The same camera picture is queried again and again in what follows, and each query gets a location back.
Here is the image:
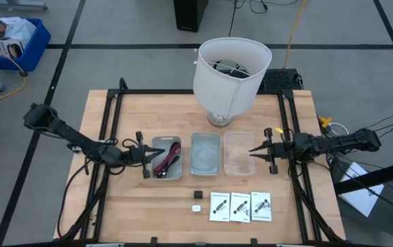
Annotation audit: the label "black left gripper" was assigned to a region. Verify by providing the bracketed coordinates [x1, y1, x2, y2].
[128, 130, 166, 180]

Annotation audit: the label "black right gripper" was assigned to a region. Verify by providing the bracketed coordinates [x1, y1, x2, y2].
[248, 127, 294, 176]

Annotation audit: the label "maroon and black cable bundle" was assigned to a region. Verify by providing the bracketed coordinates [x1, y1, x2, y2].
[152, 141, 182, 178]

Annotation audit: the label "black usb cable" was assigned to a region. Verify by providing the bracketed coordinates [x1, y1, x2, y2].
[156, 156, 180, 178]

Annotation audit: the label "white instruction booklet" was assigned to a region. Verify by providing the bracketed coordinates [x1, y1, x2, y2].
[250, 191, 273, 222]
[209, 191, 231, 222]
[229, 192, 252, 224]

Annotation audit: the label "clear plastic bin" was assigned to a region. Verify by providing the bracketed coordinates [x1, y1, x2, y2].
[223, 131, 257, 177]

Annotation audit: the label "white plastic bin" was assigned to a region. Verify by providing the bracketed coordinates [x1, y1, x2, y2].
[150, 135, 183, 181]
[189, 132, 222, 176]

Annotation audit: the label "yellow plug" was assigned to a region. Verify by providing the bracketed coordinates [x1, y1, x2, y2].
[318, 116, 333, 130]

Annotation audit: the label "black perforated box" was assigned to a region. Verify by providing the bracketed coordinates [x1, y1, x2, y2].
[259, 68, 304, 92]

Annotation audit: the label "table lamp with white shade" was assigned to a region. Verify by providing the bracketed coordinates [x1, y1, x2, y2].
[192, 36, 273, 128]

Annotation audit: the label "white paper sheet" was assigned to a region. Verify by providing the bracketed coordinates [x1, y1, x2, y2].
[338, 161, 385, 218]

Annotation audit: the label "black metal beam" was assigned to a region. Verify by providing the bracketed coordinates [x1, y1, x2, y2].
[333, 157, 393, 196]

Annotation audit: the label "black computer tower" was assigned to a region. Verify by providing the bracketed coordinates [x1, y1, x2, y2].
[173, 0, 209, 33]

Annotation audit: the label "blue plastic tote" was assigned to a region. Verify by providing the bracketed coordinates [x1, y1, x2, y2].
[0, 16, 52, 73]

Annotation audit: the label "printed carton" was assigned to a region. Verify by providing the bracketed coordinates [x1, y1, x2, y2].
[0, 38, 26, 60]
[0, 16, 23, 40]

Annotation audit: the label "white crumpled packaging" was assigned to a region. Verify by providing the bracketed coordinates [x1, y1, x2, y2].
[6, 18, 38, 49]

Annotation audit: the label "black aluminium rig frame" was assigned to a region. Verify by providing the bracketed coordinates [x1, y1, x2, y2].
[58, 77, 345, 247]

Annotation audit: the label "white coiled cable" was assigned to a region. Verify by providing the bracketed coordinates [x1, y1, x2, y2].
[329, 121, 350, 137]

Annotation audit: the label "black hanging arm cable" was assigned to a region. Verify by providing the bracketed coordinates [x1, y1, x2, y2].
[56, 159, 93, 240]

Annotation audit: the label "silver aluminium bracket bar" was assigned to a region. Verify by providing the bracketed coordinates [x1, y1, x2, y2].
[85, 242, 126, 247]

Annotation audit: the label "yellow extension cable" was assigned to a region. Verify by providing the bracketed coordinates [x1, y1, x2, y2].
[283, 0, 307, 69]

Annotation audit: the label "black floor cables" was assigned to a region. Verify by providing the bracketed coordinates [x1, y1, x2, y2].
[228, 0, 269, 38]

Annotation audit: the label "yellow cord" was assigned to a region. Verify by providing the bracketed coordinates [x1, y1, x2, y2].
[0, 29, 28, 110]

